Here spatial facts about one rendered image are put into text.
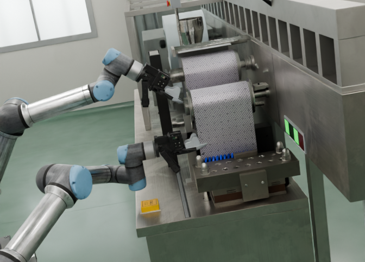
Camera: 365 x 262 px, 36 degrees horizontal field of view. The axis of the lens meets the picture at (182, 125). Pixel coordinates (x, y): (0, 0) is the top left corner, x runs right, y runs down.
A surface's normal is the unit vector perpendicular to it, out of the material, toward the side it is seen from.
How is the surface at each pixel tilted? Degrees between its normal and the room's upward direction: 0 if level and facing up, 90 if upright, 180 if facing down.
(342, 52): 90
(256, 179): 90
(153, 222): 0
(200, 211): 0
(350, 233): 0
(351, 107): 90
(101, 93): 90
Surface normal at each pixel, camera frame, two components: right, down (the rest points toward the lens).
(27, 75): 0.08, 0.27
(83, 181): 0.90, -0.07
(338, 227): -0.15, -0.95
